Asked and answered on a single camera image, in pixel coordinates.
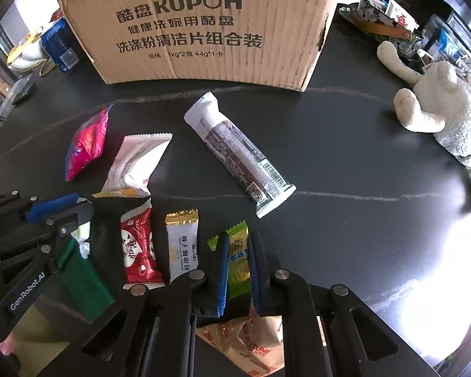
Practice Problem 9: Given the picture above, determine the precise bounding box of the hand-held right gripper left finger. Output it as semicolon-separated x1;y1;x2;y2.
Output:
35;231;230;377

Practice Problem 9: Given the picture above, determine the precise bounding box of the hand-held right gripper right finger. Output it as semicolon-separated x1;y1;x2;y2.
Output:
248;231;440;377

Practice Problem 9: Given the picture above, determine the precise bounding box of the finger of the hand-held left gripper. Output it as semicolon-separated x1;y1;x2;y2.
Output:
0;191;83;229
0;200;95;275

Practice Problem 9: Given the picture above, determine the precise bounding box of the light green candy packet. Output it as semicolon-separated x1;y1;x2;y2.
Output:
207;221;257;300

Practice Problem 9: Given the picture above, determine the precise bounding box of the white gold-ended candy packet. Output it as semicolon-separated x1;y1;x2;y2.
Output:
165;209;200;283

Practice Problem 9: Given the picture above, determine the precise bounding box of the beige orange-print snack packet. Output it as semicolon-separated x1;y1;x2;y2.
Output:
195;302;285;377

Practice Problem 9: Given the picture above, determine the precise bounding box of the dark green snack packet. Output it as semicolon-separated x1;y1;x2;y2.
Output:
57;220;117;325

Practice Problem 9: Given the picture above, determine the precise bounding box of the red snack packet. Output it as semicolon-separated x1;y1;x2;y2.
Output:
120;198;165;289

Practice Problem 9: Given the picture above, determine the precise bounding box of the pink snack packet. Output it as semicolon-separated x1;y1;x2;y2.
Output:
65;104;114;182

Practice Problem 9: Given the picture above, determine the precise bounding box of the white and yellow snack packet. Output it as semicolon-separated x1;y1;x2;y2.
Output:
92;134;172;199

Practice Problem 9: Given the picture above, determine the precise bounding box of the long white brown bar packet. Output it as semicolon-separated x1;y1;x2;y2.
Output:
184;91;297;219

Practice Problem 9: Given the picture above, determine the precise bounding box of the brown cardboard box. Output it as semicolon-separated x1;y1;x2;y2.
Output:
56;0;348;93

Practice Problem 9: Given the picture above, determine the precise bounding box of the white bowl of snacks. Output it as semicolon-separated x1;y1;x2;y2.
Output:
7;31;44;63

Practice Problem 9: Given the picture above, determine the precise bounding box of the person's left hand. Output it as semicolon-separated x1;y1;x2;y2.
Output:
0;332;25;367

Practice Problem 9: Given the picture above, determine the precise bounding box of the small black flat object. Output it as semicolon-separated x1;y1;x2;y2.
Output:
13;74;37;105

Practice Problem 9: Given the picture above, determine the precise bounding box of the white shell-shaped dish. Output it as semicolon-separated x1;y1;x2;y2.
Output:
6;39;46;72

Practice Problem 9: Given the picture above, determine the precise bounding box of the blue box with clear window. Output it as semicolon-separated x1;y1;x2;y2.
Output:
41;18;80;74

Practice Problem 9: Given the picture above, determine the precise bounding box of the white plush toy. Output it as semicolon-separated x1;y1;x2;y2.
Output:
377;40;471;213

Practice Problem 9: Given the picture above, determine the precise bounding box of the floral print bag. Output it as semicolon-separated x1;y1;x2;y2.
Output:
339;0;425;62

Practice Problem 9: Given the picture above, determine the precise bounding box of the blue packet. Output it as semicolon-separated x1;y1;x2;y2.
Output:
437;29;461;60

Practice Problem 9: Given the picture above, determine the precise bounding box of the gold wire dish stand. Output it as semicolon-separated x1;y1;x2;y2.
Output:
38;56;59;78

